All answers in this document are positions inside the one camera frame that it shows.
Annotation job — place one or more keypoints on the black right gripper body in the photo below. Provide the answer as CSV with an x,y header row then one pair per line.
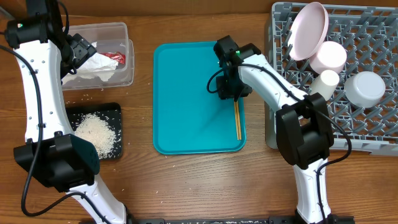
x,y
227,86

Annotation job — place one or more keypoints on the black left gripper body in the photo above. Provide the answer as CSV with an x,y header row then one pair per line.
x,y
76,53

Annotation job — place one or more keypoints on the wooden chopstick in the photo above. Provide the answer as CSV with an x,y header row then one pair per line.
x,y
236,119

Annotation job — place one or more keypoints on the white napkin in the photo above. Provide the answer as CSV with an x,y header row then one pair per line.
x,y
94,72

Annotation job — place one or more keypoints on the red snack wrapper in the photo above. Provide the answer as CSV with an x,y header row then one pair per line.
x,y
114,58

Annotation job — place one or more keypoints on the cream cup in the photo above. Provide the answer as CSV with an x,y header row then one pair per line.
x,y
325,84

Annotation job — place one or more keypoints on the large white plate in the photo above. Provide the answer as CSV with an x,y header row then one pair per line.
x,y
308,31

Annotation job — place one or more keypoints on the small pink bowl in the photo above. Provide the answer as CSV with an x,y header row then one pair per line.
x,y
330,56

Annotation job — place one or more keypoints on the grey bowl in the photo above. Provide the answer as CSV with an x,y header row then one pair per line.
x,y
364,89

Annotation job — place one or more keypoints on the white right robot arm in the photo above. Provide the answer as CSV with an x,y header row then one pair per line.
x,y
303,128

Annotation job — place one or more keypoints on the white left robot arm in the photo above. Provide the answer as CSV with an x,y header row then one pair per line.
x,y
52,154

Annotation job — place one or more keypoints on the clear plastic waste bin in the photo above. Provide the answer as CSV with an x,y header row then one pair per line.
x,y
108,34

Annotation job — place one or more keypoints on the grey dishwasher rack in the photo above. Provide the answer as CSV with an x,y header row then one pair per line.
x,y
369,36

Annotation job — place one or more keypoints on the teal serving tray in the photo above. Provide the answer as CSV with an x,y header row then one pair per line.
x,y
186,118

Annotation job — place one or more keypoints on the black tray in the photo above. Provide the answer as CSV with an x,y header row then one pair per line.
x,y
109,112

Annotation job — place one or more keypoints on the pile of white rice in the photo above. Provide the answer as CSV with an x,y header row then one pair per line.
x,y
98,132

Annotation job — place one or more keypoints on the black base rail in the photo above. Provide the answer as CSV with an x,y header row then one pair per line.
x,y
217,221

